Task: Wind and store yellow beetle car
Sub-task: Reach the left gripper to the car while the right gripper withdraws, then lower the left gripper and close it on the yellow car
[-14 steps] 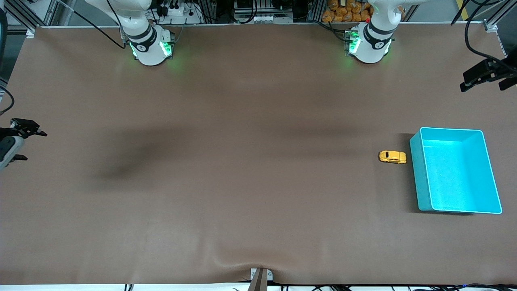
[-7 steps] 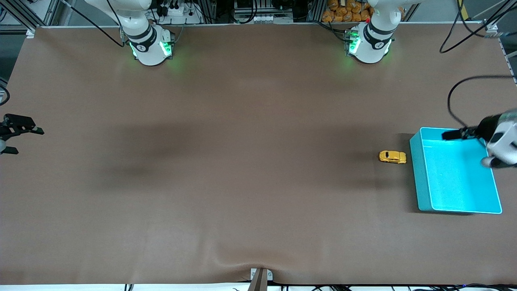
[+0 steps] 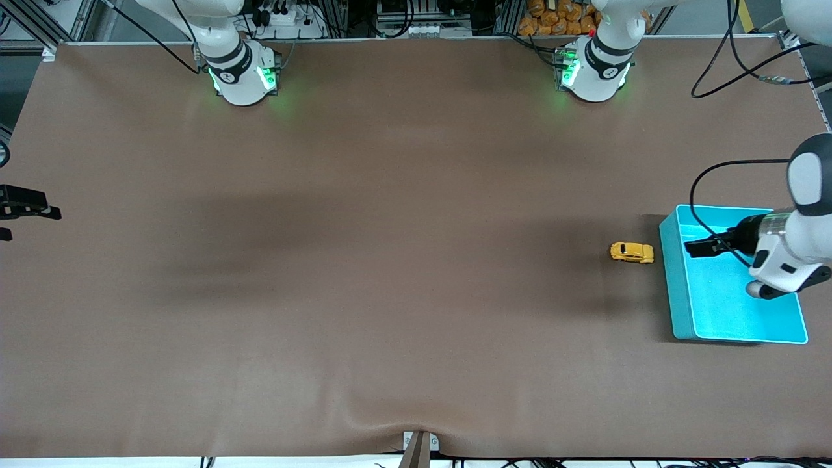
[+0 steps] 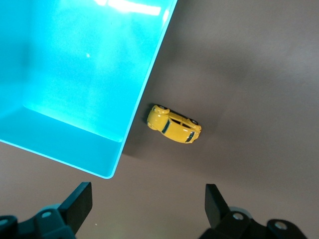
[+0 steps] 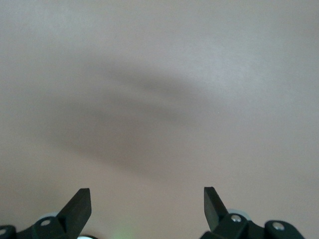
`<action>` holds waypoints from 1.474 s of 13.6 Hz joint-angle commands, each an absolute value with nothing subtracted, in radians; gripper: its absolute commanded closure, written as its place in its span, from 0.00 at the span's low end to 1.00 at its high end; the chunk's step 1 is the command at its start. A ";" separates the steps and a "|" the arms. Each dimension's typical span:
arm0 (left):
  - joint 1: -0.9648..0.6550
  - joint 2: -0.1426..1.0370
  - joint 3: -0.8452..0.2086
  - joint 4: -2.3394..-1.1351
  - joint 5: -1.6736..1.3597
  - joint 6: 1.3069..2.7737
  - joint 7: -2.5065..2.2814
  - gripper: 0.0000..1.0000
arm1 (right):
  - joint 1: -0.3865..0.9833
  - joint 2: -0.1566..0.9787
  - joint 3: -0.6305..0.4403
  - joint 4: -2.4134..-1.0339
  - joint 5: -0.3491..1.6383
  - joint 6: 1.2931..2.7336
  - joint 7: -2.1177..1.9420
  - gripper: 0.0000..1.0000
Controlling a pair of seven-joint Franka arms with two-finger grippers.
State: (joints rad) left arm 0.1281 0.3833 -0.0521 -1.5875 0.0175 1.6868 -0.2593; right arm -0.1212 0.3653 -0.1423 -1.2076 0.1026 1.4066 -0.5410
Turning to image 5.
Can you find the brown table cover mat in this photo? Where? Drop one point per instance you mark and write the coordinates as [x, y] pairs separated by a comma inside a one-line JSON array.
[[159, 74]]

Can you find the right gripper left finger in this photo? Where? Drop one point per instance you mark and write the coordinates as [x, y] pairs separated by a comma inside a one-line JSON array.
[[64, 224]]

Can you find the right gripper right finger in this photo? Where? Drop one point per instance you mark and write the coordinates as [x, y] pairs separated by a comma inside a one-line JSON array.
[[221, 224]]

